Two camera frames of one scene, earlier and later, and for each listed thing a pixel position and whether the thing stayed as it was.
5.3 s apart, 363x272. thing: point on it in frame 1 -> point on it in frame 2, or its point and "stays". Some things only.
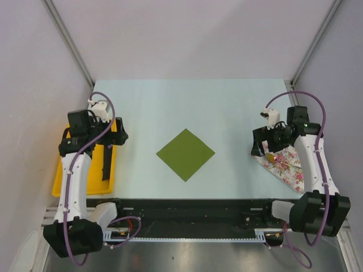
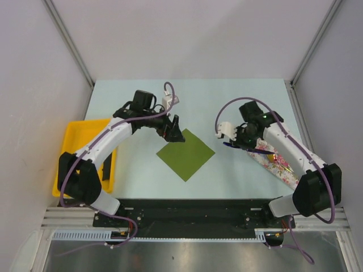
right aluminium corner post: x=291 y=84 stays
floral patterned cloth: x=287 y=166 stays
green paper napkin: x=185 y=154 stays
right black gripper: x=263 y=134 -> x=238 y=141
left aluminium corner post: x=62 y=28 stays
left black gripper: x=105 y=124 -> x=170 y=131
